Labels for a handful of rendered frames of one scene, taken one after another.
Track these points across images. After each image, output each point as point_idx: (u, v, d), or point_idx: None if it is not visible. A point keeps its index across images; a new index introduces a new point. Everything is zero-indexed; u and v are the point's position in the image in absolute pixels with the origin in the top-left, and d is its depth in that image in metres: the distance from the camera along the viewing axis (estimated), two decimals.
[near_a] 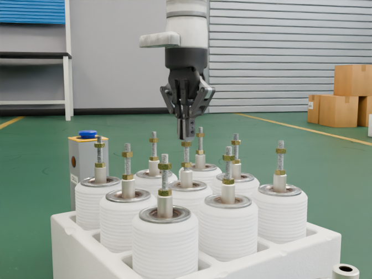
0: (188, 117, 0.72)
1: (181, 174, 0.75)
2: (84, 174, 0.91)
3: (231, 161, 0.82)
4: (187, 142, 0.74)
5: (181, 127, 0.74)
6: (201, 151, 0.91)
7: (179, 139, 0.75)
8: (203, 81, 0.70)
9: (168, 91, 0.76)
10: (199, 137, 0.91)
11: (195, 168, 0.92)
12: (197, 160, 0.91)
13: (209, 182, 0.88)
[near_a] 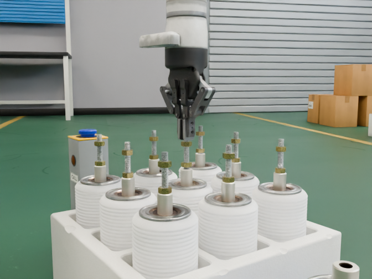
0: (188, 117, 0.72)
1: (181, 172, 0.75)
2: (84, 173, 0.91)
3: (231, 159, 0.81)
4: (186, 142, 0.74)
5: (181, 127, 0.74)
6: (201, 150, 0.91)
7: (179, 139, 0.75)
8: (203, 81, 0.70)
9: (168, 91, 0.76)
10: (199, 136, 0.91)
11: (195, 166, 0.92)
12: (197, 158, 0.91)
13: (209, 181, 0.88)
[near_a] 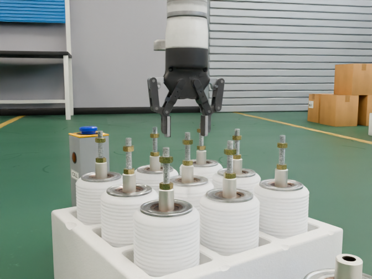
0: (160, 110, 0.73)
1: (182, 169, 0.75)
2: (85, 170, 0.91)
3: (232, 156, 0.81)
4: (186, 140, 0.74)
5: (201, 123, 0.76)
6: (202, 146, 0.91)
7: (202, 134, 0.76)
8: (162, 77, 0.72)
9: (212, 87, 0.76)
10: (200, 133, 0.90)
11: (196, 163, 0.92)
12: (198, 155, 0.91)
13: (210, 179, 0.88)
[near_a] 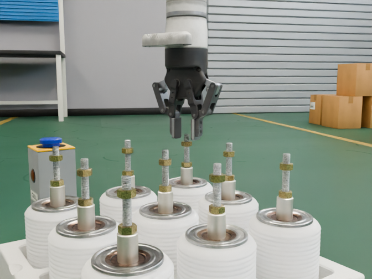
0: (198, 115, 0.72)
1: (158, 194, 0.59)
2: (45, 191, 0.75)
3: None
4: (167, 160, 0.58)
5: (175, 126, 0.74)
6: (190, 162, 0.76)
7: (174, 138, 0.75)
8: (208, 79, 0.71)
9: (162, 89, 0.75)
10: (189, 146, 0.75)
11: (180, 183, 0.76)
12: (182, 174, 0.75)
13: (197, 202, 0.72)
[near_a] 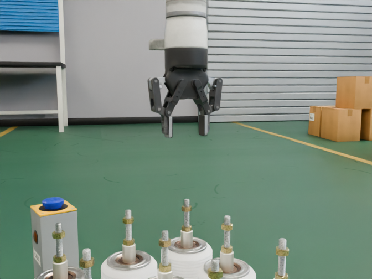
0: (160, 111, 0.73)
1: (158, 273, 0.61)
2: (47, 254, 0.77)
3: (222, 249, 0.67)
4: (166, 242, 0.59)
5: (199, 122, 0.76)
6: (190, 225, 0.77)
7: (200, 134, 0.77)
8: (163, 77, 0.71)
9: (209, 87, 0.76)
10: (189, 211, 0.76)
11: (180, 245, 0.77)
12: (182, 237, 0.76)
13: (192, 268, 0.73)
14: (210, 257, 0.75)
